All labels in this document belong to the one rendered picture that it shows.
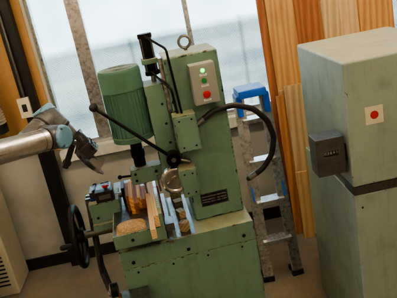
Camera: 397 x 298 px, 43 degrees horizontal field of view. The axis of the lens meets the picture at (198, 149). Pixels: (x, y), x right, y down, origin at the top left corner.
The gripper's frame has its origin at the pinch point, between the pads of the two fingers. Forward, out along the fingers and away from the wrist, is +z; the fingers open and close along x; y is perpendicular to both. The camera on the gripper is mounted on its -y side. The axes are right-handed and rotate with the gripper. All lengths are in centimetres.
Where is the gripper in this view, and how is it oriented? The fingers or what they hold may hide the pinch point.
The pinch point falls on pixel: (100, 172)
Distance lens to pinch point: 221.9
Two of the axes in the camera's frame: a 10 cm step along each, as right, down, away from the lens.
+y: 7.6, -6.5, -1.1
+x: -1.4, -3.1, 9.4
